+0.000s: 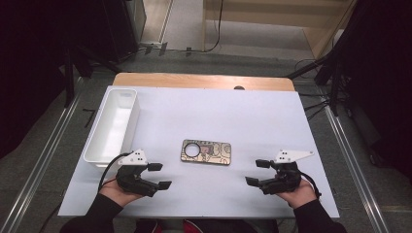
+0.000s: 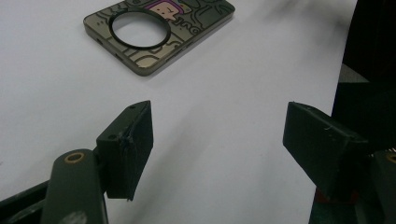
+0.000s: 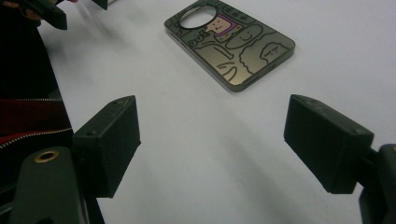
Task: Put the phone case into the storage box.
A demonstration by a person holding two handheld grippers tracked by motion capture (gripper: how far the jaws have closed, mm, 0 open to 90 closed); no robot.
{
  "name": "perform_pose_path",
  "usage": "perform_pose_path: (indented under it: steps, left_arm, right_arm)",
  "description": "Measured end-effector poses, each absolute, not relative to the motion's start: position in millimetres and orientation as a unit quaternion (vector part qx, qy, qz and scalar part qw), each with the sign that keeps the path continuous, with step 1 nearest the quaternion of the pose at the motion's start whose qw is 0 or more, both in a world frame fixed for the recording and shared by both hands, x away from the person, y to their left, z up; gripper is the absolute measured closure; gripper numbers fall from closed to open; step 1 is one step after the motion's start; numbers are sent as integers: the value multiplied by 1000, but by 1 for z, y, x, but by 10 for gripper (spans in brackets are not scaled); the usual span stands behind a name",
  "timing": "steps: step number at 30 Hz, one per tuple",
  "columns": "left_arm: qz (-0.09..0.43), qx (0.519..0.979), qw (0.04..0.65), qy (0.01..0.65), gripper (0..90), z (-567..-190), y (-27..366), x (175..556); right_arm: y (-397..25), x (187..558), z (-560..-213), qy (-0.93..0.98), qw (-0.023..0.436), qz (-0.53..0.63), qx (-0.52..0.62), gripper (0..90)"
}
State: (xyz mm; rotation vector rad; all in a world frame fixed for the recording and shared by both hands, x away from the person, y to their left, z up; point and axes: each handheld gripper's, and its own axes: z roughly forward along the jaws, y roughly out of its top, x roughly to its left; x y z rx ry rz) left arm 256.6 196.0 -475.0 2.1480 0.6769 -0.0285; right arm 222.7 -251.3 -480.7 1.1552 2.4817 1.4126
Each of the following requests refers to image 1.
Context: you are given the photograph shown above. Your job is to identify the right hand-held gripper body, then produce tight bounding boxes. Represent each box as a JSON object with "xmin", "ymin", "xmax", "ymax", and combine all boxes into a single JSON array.
[{"xmin": 258, "ymin": 150, "xmax": 315, "ymax": 196}]

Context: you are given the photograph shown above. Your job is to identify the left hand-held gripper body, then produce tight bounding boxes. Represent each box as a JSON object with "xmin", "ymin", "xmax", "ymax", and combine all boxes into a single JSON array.
[{"xmin": 116, "ymin": 149, "xmax": 159, "ymax": 198}]

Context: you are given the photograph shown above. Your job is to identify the patterned gold phone case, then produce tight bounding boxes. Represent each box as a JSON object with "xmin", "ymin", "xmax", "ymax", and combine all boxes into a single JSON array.
[{"xmin": 180, "ymin": 139, "xmax": 232, "ymax": 166}]

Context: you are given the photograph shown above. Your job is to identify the white plastic bin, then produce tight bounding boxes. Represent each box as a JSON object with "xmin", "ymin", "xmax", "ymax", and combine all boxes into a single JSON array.
[{"xmin": 83, "ymin": 87, "xmax": 141, "ymax": 169}]

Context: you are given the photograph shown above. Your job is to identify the person's left hand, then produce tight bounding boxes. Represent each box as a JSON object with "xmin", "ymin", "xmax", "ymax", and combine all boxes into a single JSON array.
[{"xmin": 98, "ymin": 177, "xmax": 144, "ymax": 208}]

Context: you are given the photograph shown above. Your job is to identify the person's right hand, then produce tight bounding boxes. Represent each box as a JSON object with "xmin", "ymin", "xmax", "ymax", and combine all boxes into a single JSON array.
[{"xmin": 275, "ymin": 178, "xmax": 318, "ymax": 210}]

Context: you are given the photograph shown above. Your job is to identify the person's red clothing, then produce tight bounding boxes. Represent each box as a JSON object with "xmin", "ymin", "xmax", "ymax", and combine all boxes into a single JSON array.
[{"xmin": 182, "ymin": 219, "xmax": 204, "ymax": 233}]

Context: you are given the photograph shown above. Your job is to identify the white table mat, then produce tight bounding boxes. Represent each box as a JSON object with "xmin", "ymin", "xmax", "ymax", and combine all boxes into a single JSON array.
[{"xmin": 57, "ymin": 85, "xmax": 340, "ymax": 218}]

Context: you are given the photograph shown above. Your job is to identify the wooden table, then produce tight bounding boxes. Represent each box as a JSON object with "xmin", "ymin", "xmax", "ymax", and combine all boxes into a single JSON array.
[{"xmin": 112, "ymin": 72, "xmax": 295, "ymax": 92}]

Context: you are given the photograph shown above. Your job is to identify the black metal stand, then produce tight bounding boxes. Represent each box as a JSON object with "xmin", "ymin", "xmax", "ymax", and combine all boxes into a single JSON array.
[
  {"xmin": 286, "ymin": 32, "xmax": 349, "ymax": 117},
  {"xmin": 62, "ymin": 45, "xmax": 122, "ymax": 109}
]

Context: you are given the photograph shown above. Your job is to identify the small metal floor brackets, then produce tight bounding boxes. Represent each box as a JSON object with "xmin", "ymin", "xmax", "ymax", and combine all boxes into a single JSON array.
[{"xmin": 144, "ymin": 41, "xmax": 193, "ymax": 58}]

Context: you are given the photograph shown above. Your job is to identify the dark curtain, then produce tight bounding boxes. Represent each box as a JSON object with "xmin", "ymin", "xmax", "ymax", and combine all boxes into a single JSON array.
[
  {"xmin": 339, "ymin": 0, "xmax": 412, "ymax": 181},
  {"xmin": 0, "ymin": 0, "xmax": 71, "ymax": 159}
]

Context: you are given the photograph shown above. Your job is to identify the black cabinet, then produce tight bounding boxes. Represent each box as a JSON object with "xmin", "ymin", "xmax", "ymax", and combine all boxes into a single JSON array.
[{"xmin": 66, "ymin": 0, "xmax": 140, "ymax": 64}]

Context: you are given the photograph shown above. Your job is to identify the grey cabinet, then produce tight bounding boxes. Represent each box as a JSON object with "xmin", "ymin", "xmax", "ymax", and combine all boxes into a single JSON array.
[{"xmin": 125, "ymin": 0, "xmax": 148, "ymax": 43}]

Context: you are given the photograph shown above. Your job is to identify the left hand-held gripper black cable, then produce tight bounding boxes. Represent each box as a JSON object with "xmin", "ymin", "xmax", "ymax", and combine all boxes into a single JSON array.
[{"xmin": 97, "ymin": 151, "xmax": 134, "ymax": 192}]

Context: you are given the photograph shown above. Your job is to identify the hand-held gripper black cable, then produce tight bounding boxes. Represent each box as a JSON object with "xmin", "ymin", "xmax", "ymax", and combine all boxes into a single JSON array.
[
  {"xmin": 299, "ymin": 171, "xmax": 323, "ymax": 199},
  {"xmin": 97, "ymin": 151, "xmax": 134, "ymax": 192}
]

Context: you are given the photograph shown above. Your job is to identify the right hand-held gripper black cable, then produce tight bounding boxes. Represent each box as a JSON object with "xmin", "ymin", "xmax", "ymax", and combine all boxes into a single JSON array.
[{"xmin": 299, "ymin": 171, "xmax": 323, "ymax": 199}]

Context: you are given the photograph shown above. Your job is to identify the metal floor rail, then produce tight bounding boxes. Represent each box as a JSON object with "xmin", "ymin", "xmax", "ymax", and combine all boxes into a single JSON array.
[
  {"xmin": 0, "ymin": 77, "xmax": 83, "ymax": 233},
  {"xmin": 324, "ymin": 103, "xmax": 392, "ymax": 233}
]

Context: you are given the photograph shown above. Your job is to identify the black floor cables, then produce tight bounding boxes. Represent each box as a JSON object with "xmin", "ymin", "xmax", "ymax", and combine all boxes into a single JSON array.
[{"xmin": 292, "ymin": 57, "xmax": 334, "ymax": 122}]

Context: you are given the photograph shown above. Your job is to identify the light wooden shelf frame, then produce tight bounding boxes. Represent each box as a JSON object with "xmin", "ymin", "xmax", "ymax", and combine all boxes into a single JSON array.
[{"xmin": 202, "ymin": 0, "xmax": 358, "ymax": 60}]

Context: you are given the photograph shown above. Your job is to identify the black hanging cable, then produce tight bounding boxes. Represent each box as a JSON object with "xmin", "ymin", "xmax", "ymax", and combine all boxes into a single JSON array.
[{"xmin": 206, "ymin": 0, "xmax": 225, "ymax": 52}]

